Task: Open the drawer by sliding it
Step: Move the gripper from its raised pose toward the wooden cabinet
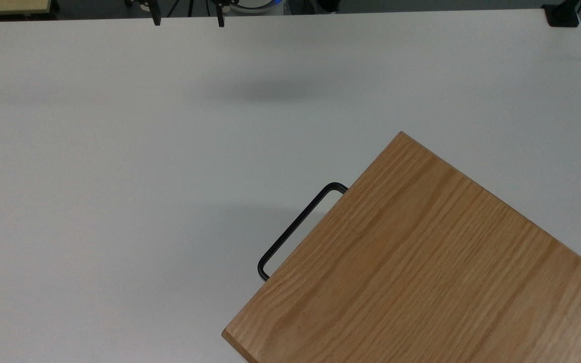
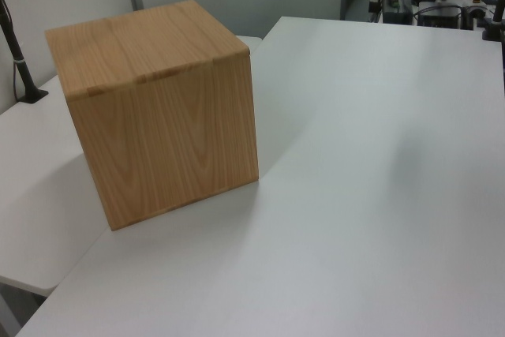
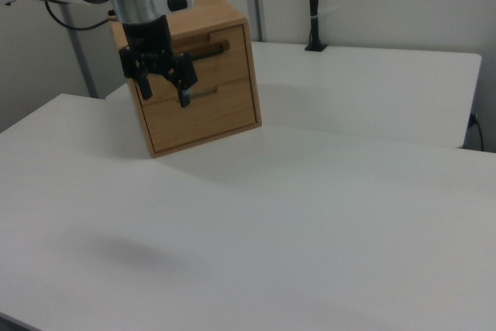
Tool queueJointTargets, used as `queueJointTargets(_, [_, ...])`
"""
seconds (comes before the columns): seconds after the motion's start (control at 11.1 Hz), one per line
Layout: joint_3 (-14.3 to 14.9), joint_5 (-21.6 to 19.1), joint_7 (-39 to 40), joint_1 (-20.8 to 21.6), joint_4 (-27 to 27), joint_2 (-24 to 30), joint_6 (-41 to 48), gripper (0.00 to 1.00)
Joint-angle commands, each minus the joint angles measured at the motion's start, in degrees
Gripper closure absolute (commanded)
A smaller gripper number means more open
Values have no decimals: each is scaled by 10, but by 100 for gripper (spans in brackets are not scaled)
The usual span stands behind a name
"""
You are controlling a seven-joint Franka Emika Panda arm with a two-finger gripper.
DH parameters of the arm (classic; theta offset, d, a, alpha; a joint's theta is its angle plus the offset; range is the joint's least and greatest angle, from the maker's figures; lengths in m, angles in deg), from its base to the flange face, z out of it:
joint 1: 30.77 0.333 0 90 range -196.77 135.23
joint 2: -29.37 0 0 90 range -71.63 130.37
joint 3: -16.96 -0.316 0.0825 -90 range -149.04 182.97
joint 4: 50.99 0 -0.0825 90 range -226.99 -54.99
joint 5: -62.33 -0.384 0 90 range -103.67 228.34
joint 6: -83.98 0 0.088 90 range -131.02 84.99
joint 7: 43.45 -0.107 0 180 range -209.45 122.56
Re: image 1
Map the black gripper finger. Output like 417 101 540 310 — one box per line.
213 0 230 28
140 0 162 27

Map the black metal drawer handle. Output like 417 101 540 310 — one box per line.
257 182 349 282

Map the wooden drawer cabinet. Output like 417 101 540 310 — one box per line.
221 131 581 363

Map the white and blue round base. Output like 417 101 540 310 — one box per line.
230 0 287 15

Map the yellow wooden table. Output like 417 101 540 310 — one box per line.
0 0 52 16

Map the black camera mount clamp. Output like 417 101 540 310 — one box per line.
542 0 581 28

